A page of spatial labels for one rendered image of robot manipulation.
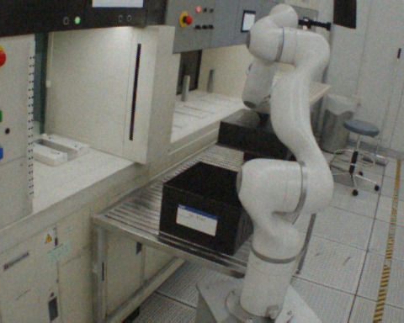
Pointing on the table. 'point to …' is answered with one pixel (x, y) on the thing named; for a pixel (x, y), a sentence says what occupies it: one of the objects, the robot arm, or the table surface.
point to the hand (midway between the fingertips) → (263, 116)
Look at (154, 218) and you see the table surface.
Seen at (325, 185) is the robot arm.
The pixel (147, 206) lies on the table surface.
